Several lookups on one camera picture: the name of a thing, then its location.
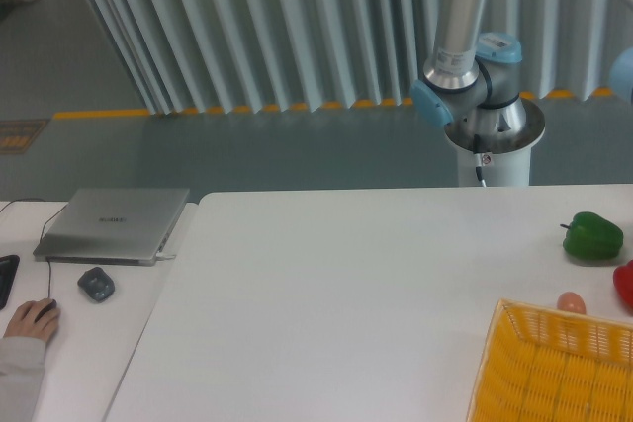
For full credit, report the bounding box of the grey sleeved forearm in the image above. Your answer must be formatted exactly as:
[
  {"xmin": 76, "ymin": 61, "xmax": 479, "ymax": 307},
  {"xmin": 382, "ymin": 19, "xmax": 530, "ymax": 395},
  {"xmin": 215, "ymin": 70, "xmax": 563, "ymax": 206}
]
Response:
[{"xmin": 1, "ymin": 337, "xmax": 46, "ymax": 421}]

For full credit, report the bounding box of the dark grey small device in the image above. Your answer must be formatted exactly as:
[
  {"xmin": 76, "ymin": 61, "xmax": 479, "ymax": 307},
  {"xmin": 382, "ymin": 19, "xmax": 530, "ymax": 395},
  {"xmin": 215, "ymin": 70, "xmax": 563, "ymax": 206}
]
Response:
[{"xmin": 77, "ymin": 267, "xmax": 116, "ymax": 303}]

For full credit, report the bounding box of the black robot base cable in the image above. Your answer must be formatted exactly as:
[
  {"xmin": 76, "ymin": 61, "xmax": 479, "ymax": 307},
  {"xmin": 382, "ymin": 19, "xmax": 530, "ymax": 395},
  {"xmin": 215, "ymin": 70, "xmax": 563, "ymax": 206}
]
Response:
[{"xmin": 472, "ymin": 132, "xmax": 490, "ymax": 188}]

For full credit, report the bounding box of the black computer mouse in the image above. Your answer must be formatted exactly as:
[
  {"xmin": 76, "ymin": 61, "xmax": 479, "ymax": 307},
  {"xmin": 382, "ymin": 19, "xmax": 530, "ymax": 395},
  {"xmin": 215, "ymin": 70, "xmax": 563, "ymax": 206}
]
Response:
[{"xmin": 35, "ymin": 299, "xmax": 57, "ymax": 322}]

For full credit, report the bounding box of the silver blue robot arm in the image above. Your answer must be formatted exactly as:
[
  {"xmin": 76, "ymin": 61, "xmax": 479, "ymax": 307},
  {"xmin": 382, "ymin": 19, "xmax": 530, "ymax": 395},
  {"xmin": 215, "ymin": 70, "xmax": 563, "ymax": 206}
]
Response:
[{"xmin": 410, "ymin": 0, "xmax": 632, "ymax": 127}]

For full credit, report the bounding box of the brown egg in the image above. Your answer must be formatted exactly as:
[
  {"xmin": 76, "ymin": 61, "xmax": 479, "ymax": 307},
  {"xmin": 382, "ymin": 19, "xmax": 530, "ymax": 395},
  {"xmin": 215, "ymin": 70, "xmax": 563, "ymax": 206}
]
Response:
[{"xmin": 556, "ymin": 292, "xmax": 587, "ymax": 314}]

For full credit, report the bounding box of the black keyboard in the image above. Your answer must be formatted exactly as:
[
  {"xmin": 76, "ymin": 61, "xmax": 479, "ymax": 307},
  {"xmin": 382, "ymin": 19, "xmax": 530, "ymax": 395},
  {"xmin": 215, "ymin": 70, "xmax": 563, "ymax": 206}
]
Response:
[{"xmin": 0, "ymin": 255, "xmax": 20, "ymax": 310}]

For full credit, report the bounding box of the silver closed laptop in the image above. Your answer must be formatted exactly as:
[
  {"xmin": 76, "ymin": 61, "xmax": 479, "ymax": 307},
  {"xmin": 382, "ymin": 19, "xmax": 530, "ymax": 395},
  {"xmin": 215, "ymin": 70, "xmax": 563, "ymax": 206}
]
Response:
[{"xmin": 33, "ymin": 188, "xmax": 189, "ymax": 266}]

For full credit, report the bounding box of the green bell pepper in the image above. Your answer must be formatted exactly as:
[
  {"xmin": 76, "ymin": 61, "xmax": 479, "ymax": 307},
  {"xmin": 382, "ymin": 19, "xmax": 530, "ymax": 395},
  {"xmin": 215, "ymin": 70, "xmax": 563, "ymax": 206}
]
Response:
[{"xmin": 562, "ymin": 211, "xmax": 624, "ymax": 261}]

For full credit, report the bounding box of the black mouse cable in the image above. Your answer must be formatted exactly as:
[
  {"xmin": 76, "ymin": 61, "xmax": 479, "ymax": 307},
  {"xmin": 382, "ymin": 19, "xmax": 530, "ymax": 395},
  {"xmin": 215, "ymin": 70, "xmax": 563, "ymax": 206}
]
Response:
[{"xmin": 0, "ymin": 198, "xmax": 75, "ymax": 301}]

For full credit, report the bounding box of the person's right hand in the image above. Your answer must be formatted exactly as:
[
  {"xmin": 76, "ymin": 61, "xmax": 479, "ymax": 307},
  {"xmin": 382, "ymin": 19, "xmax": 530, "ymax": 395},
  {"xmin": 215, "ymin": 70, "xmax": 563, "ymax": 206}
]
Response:
[{"xmin": 3, "ymin": 298, "xmax": 60, "ymax": 344}]

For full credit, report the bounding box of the white folding partition screen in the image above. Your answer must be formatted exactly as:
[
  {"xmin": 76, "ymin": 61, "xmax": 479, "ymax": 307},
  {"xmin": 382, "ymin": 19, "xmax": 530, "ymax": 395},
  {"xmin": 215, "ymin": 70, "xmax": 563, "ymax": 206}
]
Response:
[{"xmin": 89, "ymin": 0, "xmax": 632, "ymax": 115}]

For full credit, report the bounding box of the yellow woven basket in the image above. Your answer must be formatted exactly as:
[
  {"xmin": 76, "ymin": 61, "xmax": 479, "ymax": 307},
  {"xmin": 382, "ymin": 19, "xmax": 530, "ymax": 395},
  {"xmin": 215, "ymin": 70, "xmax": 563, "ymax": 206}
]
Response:
[{"xmin": 467, "ymin": 299, "xmax": 632, "ymax": 421}]

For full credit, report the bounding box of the red bell pepper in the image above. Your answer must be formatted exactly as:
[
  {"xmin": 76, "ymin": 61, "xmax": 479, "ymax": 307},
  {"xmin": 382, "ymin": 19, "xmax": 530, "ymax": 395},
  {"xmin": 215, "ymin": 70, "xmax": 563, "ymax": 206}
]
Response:
[{"xmin": 612, "ymin": 261, "xmax": 633, "ymax": 309}]

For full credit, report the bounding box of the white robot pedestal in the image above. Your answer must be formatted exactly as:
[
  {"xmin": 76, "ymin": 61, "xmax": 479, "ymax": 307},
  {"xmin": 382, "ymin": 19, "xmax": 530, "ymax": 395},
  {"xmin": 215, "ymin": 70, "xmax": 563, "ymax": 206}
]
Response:
[{"xmin": 444, "ymin": 98, "xmax": 545, "ymax": 187}]

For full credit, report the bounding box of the white side table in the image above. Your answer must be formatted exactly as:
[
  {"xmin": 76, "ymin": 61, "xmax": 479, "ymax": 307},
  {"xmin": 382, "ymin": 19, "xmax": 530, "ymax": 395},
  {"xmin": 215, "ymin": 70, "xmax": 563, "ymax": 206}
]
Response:
[{"xmin": 1, "ymin": 201, "xmax": 197, "ymax": 421}]

